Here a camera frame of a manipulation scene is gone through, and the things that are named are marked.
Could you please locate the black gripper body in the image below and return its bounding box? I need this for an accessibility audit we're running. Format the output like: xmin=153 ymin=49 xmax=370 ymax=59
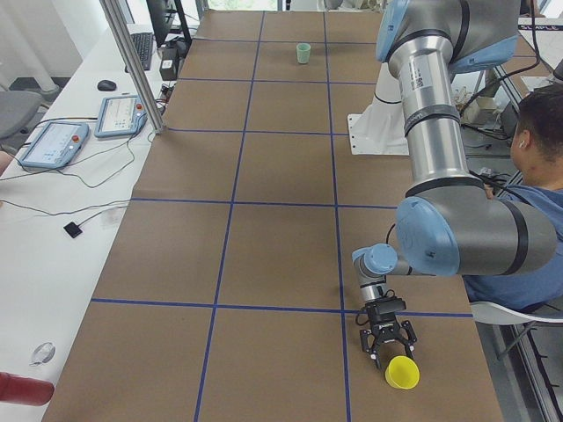
xmin=367 ymin=307 xmax=402 ymax=347

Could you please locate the yellow plastic cup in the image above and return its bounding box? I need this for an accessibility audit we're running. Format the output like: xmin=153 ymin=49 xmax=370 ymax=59
xmin=384 ymin=356 xmax=420 ymax=389

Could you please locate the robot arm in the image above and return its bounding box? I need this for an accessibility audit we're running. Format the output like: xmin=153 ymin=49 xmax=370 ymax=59
xmin=352 ymin=1 xmax=556 ymax=360

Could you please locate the green plastic cup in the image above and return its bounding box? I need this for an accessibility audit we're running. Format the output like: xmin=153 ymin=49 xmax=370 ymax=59
xmin=296 ymin=42 xmax=311 ymax=64

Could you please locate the white chair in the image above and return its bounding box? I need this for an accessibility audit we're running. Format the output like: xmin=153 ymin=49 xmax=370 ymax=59
xmin=471 ymin=302 xmax=562 ymax=360

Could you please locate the brown paper table cover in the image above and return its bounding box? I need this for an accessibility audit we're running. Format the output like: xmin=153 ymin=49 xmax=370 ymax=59
xmin=44 ymin=11 xmax=502 ymax=421

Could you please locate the seated person in blue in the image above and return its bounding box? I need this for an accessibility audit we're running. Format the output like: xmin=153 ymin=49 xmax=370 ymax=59
xmin=463 ymin=84 xmax=562 ymax=313

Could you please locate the small black square pad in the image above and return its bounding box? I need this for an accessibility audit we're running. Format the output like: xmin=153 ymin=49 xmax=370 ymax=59
xmin=63 ymin=222 xmax=83 ymax=238

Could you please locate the clear plastic piece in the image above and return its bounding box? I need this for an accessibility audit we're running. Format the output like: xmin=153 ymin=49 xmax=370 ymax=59
xmin=29 ymin=342 xmax=56 ymax=367

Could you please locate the far teach pendant tablet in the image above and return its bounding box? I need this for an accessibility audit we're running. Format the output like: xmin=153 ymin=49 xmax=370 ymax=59
xmin=94 ymin=95 xmax=147 ymax=138

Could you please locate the teach pendant tablet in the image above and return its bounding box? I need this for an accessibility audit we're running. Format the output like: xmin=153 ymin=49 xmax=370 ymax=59
xmin=94 ymin=95 xmax=147 ymax=138
xmin=18 ymin=121 xmax=90 ymax=170

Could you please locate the black box on table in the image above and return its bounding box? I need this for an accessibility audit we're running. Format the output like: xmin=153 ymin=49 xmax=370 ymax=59
xmin=159 ymin=44 xmax=179 ymax=82

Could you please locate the red cylinder bottle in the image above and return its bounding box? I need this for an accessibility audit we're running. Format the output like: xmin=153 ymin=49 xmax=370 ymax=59
xmin=1 ymin=372 xmax=55 ymax=406

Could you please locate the black computer mouse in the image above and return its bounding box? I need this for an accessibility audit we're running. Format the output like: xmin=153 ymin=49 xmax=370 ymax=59
xmin=97 ymin=79 xmax=117 ymax=91

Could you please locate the near teach pendant tablet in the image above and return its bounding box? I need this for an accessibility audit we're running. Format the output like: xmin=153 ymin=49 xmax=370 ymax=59
xmin=18 ymin=121 xmax=90 ymax=170

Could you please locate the black keyboard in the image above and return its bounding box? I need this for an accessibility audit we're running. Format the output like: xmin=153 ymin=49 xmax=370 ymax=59
xmin=130 ymin=33 xmax=154 ymax=70

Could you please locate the black monitor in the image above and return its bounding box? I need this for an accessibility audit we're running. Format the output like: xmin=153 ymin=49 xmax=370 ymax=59
xmin=146 ymin=0 xmax=192 ymax=47

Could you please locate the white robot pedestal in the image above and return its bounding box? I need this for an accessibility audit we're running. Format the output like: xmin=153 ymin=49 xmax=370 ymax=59
xmin=347 ymin=63 xmax=409 ymax=156

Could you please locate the aluminium frame post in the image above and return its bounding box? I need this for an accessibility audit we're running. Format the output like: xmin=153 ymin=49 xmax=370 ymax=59
xmin=99 ymin=0 xmax=165 ymax=135

